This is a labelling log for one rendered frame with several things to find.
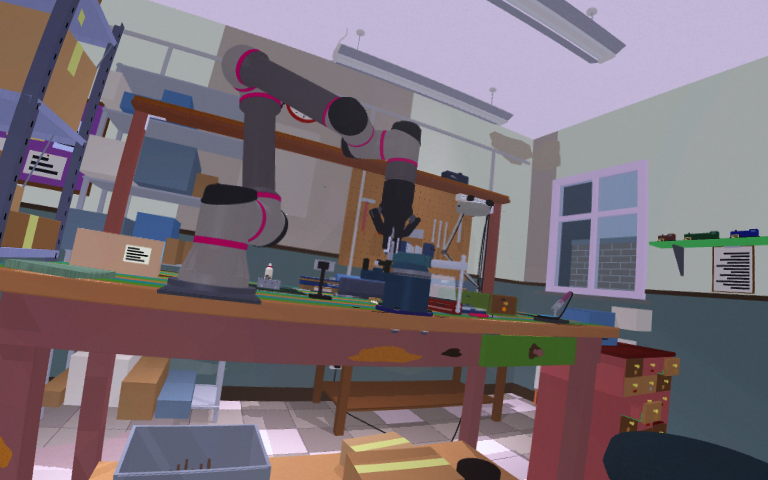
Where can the grey shelf unit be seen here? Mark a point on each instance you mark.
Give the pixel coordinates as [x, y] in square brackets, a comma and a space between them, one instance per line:
[168, 129]

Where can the tan wooden block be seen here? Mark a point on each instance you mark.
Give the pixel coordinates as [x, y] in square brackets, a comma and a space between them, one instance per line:
[144, 387]

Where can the green bench mat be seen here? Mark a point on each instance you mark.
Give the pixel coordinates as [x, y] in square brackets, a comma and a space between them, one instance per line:
[288, 298]

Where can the dark blue case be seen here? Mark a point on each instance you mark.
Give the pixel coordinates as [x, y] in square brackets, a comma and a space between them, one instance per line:
[456, 177]

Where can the green small drawer chest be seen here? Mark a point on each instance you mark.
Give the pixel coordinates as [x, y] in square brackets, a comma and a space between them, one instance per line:
[486, 303]

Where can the blue flat box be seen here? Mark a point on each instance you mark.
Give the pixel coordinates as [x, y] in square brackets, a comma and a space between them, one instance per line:
[591, 317]

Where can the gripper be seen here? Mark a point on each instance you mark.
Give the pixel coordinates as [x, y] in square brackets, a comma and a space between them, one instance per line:
[397, 201]

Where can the lilac framed window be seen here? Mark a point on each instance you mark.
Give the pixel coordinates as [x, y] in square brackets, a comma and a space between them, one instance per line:
[597, 231]

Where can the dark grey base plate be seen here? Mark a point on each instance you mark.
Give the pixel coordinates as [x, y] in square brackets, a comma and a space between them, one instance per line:
[210, 295]

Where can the light blue block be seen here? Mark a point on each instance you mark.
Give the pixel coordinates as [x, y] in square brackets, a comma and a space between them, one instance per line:
[177, 393]

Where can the white wall box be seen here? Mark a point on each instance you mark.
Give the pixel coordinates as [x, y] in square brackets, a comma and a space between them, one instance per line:
[633, 319]

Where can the grey-blue box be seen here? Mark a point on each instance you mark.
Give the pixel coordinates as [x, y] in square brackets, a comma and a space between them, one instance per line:
[360, 287]

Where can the brown wooden overhead shelf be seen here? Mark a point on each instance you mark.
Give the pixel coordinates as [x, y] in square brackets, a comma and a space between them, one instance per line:
[180, 117]

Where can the green wall shelf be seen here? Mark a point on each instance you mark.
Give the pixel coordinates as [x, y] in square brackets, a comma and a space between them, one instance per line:
[708, 242]

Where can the purple framed sign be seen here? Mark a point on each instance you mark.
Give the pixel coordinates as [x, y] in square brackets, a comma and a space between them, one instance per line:
[42, 165]

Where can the blue model locomotive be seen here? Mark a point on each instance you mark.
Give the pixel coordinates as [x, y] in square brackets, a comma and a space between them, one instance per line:
[744, 233]

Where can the black round disc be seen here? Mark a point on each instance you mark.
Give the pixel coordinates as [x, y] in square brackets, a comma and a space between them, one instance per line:
[478, 470]

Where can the black and pink tool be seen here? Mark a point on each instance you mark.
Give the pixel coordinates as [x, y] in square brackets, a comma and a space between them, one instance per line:
[561, 306]

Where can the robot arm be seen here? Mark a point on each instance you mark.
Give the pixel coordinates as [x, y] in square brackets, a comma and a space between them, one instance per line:
[258, 156]

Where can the white bottle red cap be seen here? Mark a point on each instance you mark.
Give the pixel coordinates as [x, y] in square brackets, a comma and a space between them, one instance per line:
[270, 271]

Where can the grey plastic bin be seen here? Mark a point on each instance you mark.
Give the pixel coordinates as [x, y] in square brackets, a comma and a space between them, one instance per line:
[192, 462]

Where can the white paper notice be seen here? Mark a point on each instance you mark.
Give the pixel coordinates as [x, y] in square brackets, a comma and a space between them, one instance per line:
[733, 270]

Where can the dark blue chair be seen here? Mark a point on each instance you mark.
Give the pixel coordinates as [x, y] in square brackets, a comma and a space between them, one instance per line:
[684, 459]

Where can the black T-shaped stand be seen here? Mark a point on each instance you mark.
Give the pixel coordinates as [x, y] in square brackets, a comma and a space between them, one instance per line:
[322, 282]

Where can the red drawer cabinet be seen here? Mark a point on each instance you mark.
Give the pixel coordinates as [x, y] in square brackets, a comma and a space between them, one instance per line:
[576, 414]

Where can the long grey ceiling light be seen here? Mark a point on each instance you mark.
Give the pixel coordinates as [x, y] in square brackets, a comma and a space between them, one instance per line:
[420, 81]
[564, 30]

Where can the green bench drawer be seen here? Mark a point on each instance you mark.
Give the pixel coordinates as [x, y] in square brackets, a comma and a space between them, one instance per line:
[510, 351]

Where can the large taped cardboard box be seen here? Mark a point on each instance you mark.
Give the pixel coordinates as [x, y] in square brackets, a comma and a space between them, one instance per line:
[408, 468]

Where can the white desk lamp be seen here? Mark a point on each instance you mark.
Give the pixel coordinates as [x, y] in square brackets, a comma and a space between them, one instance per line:
[474, 205]

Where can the labelled cardboard box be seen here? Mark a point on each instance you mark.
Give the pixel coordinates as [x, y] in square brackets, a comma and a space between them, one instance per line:
[102, 252]

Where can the green textured slab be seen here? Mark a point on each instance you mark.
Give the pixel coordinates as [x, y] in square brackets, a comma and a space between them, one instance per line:
[54, 269]

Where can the brown pegboard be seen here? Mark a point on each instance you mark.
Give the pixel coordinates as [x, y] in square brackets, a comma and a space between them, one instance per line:
[432, 204]

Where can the green model locomotive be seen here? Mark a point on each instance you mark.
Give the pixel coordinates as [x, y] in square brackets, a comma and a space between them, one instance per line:
[702, 235]

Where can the blue metal shelf rack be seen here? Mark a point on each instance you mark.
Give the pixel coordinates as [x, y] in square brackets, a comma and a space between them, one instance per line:
[24, 108]

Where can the brown model locomotive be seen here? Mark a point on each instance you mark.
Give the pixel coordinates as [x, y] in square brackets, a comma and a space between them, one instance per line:
[666, 237]

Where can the blue swivel vise body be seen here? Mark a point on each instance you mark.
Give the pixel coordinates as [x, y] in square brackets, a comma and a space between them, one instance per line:
[405, 288]

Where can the red-brown wooden workbench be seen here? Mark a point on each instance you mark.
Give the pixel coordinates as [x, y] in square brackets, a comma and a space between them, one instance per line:
[240, 336]

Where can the red rimmed wall clock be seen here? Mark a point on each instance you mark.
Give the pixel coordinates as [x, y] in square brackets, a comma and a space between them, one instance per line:
[299, 114]

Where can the small taped cardboard box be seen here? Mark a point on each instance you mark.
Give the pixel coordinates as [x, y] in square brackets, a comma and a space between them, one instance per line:
[372, 445]

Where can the brown wooden table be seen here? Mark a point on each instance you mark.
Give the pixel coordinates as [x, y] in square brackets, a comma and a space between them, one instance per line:
[414, 399]

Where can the striped stack of sheets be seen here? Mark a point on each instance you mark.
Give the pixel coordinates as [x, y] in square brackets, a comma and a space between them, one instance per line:
[315, 282]

